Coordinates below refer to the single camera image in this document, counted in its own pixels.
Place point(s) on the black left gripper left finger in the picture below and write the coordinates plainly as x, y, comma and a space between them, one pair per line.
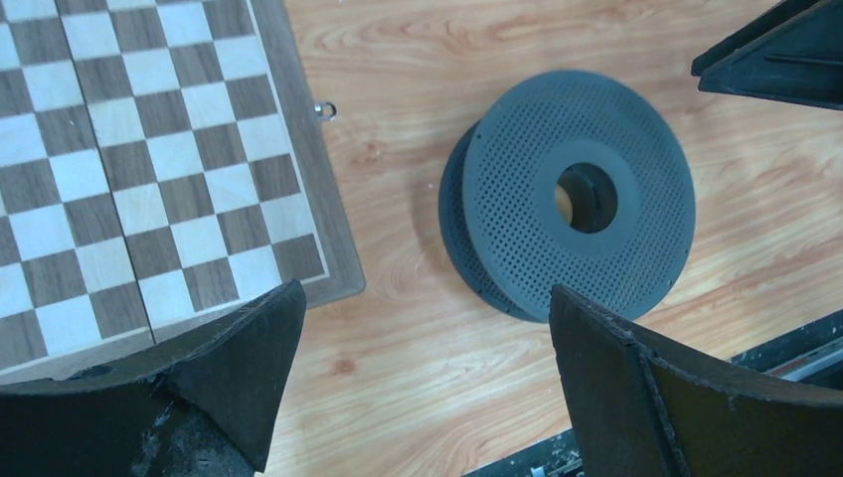
203, 403

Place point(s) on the wooden chessboard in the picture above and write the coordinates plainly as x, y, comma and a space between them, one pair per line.
162, 163

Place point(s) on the grey perforated cable spool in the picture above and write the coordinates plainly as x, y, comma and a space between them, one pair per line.
569, 178

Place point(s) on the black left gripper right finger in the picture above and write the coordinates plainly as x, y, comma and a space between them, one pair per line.
643, 404

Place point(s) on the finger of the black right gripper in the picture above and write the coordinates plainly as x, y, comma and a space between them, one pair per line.
791, 53

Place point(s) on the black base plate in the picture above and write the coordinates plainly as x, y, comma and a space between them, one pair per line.
810, 354

